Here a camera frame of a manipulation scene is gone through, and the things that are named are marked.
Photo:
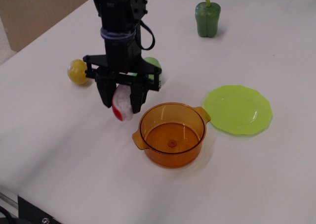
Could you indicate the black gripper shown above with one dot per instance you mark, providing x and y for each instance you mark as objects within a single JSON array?
[{"x": 123, "y": 64}]

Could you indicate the black metal corner bracket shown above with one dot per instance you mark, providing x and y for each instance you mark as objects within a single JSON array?
[{"x": 29, "y": 212}]

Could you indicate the green toy pear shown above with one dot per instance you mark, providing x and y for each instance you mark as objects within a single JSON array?
[{"x": 153, "y": 61}]

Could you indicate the aluminium table frame rail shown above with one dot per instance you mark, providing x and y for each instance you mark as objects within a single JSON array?
[{"x": 9, "y": 201}]

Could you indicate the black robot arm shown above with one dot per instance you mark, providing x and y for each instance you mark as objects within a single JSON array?
[{"x": 122, "y": 20}]

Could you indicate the orange transparent plastic pot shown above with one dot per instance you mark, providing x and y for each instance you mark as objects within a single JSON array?
[{"x": 171, "y": 134}]

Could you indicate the yellow toy lemon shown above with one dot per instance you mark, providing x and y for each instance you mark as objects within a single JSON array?
[{"x": 77, "y": 72}]

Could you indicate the lime green plastic plate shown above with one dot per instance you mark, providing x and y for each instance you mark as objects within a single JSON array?
[{"x": 238, "y": 110}]

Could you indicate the green toy bell pepper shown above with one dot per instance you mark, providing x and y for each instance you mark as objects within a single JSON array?
[{"x": 207, "y": 16}]

